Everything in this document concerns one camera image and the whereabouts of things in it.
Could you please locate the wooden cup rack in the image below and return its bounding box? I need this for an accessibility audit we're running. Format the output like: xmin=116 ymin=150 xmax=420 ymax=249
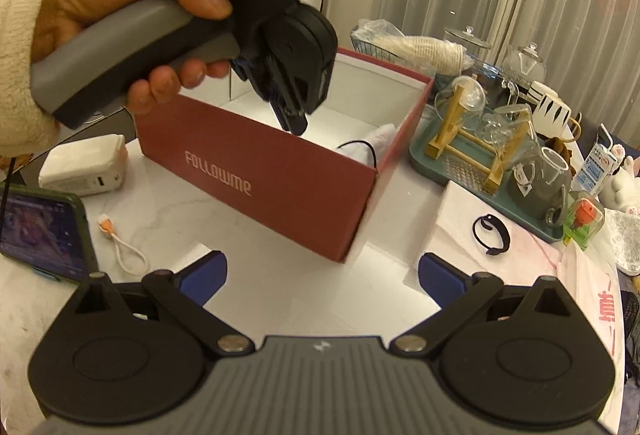
xmin=425 ymin=85 xmax=532 ymax=193

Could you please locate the red cardboard box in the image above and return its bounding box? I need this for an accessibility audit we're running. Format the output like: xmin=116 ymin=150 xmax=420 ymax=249
xmin=132 ymin=46 xmax=435 ymax=264

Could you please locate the black strap loop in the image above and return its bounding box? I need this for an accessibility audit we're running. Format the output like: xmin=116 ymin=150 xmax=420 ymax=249
xmin=472 ymin=214 xmax=512 ymax=256

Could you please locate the teal tray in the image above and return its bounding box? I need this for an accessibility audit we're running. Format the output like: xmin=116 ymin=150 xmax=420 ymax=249
xmin=407 ymin=112 xmax=576 ymax=243

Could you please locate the blue wire basket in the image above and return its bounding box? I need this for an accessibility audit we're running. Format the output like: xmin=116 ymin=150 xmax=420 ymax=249
xmin=350 ymin=29 xmax=441 ymax=81

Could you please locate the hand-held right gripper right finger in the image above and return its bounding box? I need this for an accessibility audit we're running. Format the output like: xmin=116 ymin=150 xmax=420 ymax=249
xmin=387 ymin=252 xmax=575 ymax=358

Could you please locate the white lace cloth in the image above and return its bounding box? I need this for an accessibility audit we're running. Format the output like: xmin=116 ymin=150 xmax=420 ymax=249
xmin=602 ymin=208 xmax=640 ymax=276

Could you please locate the phone in green case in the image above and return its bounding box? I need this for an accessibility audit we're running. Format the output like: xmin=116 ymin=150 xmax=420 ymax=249
xmin=0 ymin=184 xmax=98 ymax=284

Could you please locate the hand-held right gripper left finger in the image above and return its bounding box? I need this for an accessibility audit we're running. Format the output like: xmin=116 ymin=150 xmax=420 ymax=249
xmin=74 ymin=251 xmax=256 ymax=358

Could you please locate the striped mug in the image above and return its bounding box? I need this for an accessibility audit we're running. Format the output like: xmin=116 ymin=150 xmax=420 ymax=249
xmin=530 ymin=82 xmax=583 ymax=141

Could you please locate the grey glass pitcher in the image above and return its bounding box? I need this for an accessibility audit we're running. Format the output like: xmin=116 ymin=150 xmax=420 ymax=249
xmin=507 ymin=146 xmax=573 ymax=228

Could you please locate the green orange toy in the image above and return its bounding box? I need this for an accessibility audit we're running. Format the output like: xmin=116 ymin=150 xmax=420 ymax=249
xmin=562 ymin=195 xmax=606 ymax=251

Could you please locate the white power bank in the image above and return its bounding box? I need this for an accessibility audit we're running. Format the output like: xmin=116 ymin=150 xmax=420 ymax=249
xmin=39 ymin=134 xmax=128 ymax=197

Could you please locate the clear glass cup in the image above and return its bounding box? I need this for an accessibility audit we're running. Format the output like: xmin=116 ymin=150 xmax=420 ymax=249
xmin=434 ymin=74 xmax=487 ymax=126
xmin=477 ymin=104 xmax=538 ymax=151

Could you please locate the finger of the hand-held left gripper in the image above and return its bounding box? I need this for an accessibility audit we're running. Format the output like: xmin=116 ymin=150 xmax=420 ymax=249
xmin=271 ymin=65 xmax=329 ymax=136
xmin=252 ymin=65 xmax=293 ymax=128

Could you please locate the glass jar with lid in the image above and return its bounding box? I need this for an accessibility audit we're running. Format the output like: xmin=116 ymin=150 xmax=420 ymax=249
xmin=442 ymin=26 xmax=493 ymax=66
xmin=501 ymin=42 xmax=545 ymax=86

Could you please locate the milk carton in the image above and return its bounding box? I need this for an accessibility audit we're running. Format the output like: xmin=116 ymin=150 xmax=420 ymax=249
xmin=570 ymin=135 xmax=621 ymax=196

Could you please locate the white pink-printed shopping bag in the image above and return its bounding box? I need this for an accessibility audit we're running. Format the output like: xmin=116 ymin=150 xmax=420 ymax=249
xmin=345 ymin=122 xmax=398 ymax=166

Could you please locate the white cable orange tip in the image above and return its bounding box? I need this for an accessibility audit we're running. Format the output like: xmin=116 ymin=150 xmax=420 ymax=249
xmin=97 ymin=214 xmax=151 ymax=273

